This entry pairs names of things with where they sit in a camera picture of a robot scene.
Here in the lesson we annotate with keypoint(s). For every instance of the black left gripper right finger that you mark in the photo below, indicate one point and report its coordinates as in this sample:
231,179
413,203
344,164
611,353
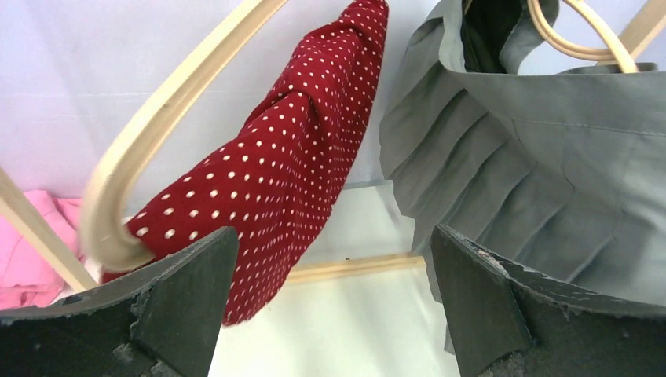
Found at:
506,319

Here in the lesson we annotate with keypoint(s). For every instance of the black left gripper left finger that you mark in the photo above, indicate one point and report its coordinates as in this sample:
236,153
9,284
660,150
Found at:
160,320

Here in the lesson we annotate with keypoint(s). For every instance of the red polka dot cloth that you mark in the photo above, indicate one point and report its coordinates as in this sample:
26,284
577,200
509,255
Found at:
277,181

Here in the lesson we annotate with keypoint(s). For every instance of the grey pleated skirt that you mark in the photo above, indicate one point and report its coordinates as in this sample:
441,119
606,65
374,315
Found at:
562,173

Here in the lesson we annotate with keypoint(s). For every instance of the wooden clothes hanger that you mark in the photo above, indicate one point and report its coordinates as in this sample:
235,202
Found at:
574,29

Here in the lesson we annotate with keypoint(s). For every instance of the pink cloth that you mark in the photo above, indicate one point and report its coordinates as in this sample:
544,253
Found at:
27,279

